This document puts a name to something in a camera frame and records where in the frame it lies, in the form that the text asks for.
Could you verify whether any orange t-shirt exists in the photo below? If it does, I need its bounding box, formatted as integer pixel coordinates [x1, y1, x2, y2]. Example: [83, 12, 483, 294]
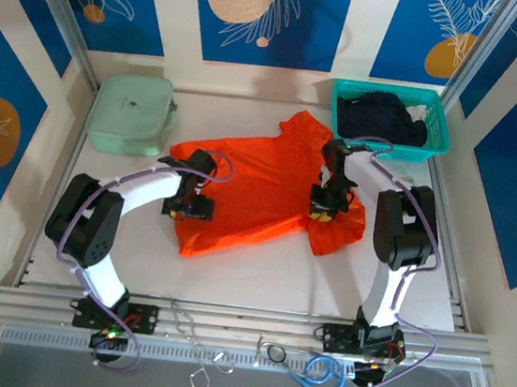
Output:
[155, 94, 381, 280]

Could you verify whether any navy t-shirt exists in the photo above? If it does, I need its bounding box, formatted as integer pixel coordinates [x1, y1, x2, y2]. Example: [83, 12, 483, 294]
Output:
[332, 85, 435, 151]

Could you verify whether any mint green storage case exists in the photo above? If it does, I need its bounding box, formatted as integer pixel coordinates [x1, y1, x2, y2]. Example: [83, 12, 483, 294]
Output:
[82, 68, 184, 162]

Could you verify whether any white cloth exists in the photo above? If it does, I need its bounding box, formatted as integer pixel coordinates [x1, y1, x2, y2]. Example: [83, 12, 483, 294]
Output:
[406, 102, 429, 122]

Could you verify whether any teal plastic basket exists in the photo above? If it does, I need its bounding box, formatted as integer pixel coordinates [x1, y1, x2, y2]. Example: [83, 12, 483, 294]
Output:
[324, 77, 458, 169]

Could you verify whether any black connector board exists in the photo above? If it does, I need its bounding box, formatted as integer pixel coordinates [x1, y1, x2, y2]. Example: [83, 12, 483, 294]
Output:
[349, 357, 397, 387]
[89, 328, 131, 354]

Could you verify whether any silver wire chain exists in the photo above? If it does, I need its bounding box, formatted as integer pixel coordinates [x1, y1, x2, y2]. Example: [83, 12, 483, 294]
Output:
[158, 298, 244, 387]

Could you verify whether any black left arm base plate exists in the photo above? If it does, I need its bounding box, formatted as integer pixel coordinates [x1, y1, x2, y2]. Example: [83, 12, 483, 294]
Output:
[70, 294, 162, 337]

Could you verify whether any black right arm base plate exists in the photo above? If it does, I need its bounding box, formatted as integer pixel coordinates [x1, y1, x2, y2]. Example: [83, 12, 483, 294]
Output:
[319, 320, 408, 365]

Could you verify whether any aluminium frame rail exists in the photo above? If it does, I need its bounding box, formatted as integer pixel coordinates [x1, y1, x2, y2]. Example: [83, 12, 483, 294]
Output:
[0, 275, 493, 386]

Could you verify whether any black ring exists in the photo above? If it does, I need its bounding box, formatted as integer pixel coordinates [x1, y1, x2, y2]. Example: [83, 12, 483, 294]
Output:
[264, 343, 290, 366]

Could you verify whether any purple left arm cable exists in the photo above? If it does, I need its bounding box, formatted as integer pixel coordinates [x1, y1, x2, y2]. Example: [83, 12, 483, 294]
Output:
[42, 132, 238, 384]

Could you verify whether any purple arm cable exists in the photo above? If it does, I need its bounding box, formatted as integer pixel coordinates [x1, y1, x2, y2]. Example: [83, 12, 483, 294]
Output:
[317, 134, 463, 387]
[42, 132, 238, 384]

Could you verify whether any aluminium side rail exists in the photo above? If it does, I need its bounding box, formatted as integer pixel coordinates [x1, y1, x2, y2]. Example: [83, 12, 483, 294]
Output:
[14, 127, 90, 295]
[406, 155, 494, 335]

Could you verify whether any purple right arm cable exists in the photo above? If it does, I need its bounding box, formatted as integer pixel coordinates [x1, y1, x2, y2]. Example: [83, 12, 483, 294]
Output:
[317, 134, 463, 387]

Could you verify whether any grey slotted cable duct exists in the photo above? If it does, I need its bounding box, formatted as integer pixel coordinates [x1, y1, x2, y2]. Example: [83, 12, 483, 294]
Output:
[0, 317, 485, 387]

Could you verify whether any aluminium corner post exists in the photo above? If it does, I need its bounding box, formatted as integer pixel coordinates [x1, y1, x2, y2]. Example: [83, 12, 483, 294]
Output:
[6, 0, 111, 93]
[440, 0, 517, 118]

